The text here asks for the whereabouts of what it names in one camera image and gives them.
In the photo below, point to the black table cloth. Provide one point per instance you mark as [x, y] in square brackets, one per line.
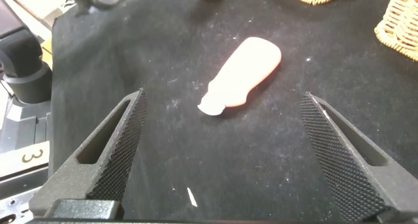
[261, 158]

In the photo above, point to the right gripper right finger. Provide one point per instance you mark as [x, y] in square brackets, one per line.
[352, 165]

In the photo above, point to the white paper scrap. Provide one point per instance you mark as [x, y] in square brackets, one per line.
[192, 198]

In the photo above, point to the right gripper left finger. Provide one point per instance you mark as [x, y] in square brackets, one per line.
[107, 165]

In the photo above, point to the pink squeeze bottle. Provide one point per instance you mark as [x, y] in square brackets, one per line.
[245, 73]

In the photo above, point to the white number label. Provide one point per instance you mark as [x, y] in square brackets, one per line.
[13, 162]

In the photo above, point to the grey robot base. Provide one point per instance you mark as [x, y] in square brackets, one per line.
[26, 126]

